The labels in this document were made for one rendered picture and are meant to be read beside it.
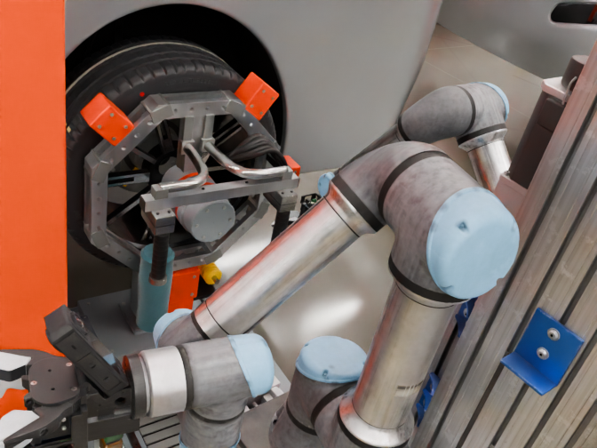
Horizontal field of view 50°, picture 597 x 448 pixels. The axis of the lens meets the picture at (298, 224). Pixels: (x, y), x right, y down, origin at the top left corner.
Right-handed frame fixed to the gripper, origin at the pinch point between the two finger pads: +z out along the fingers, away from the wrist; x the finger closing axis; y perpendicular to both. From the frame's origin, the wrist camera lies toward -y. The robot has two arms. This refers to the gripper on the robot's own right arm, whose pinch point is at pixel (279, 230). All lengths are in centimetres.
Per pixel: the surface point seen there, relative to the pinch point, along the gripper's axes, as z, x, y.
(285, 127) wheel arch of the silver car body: -25.4, -34.9, 10.0
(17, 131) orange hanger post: 69, 10, 45
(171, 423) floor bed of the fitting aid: 21, -8, -77
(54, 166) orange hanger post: 63, 11, 37
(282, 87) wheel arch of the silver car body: -21.3, -35.4, 23.7
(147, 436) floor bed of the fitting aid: 30, -8, -77
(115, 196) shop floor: -21, -145, -83
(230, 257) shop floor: -48, -81, -83
